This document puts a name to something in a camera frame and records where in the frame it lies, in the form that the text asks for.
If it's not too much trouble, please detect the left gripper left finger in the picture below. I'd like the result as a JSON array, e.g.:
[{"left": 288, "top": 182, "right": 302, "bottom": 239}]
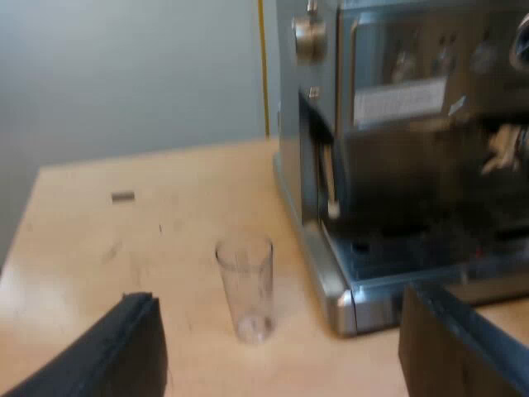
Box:
[{"left": 0, "top": 291, "right": 169, "bottom": 397}]

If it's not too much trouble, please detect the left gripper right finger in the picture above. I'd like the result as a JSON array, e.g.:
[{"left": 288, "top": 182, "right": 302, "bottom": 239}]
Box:
[{"left": 398, "top": 282, "right": 529, "bottom": 397}]

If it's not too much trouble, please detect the steel espresso machine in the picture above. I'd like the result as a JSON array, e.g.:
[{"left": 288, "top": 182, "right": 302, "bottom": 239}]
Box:
[{"left": 272, "top": 0, "right": 529, "bottom": 337}]

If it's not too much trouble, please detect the clear measuring glass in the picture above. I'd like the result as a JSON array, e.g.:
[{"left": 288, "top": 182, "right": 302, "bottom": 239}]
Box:
[{"left": 214, "top": 234, "right": 277, "bottom": 345}]

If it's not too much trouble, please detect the yellow cable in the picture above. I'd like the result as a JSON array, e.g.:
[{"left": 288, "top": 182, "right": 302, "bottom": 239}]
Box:
[{"left": 257, "top": 0, "right": 271, "bottom": 137}]

